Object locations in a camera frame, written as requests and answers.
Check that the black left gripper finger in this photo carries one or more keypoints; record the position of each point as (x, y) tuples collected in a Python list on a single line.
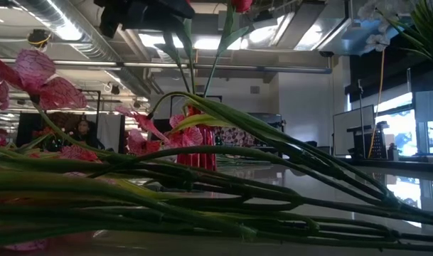
[(163, 10)]

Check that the red artificial tulip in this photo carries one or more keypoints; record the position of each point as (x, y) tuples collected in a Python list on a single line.
[(186, 39), (168, 48), (241, 4)]

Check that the pink artificial flower spray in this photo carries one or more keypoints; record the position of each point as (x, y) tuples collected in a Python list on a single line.
[(35, 71), (79, 153)]

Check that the red glass vase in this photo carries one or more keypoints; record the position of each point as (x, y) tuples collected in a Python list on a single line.
[(202, 161)]

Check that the ceiling light panel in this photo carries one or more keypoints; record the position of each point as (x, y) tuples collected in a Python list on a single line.
[(205, 42)]

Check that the black yellow ceiling reel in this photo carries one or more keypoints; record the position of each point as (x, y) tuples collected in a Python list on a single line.
[(39, 37)]

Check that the white curtain panel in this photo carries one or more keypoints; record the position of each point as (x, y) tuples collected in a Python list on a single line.
[(111, 129)]

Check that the person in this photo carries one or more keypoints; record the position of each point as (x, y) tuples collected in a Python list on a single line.
[(84, 129)]

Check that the horizontal ceiling pipe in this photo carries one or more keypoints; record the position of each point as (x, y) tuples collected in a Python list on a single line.
[(273, 68)]

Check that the background red flower bunch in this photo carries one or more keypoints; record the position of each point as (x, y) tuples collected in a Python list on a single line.
[(42, 132)]

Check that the black partition panel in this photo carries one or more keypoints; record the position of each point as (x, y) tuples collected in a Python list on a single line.
[(26, 124)]

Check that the pink patterned fabric panel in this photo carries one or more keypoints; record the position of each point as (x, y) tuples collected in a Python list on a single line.
[(237, 137)]

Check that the black shelf cabinet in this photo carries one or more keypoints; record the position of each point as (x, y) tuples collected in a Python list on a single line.
[(273, 121)]

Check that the white board panel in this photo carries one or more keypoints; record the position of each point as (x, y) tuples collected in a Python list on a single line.
[(351, 128)]

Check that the black equipment stand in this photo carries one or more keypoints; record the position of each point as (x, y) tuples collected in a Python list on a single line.
[(360, 142)]

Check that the silver round ceiling duct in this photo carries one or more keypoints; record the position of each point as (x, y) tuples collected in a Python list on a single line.
[(95, 46)]

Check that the black ceiling camera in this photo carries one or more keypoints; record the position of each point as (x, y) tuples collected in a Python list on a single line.
[(326, 54)]

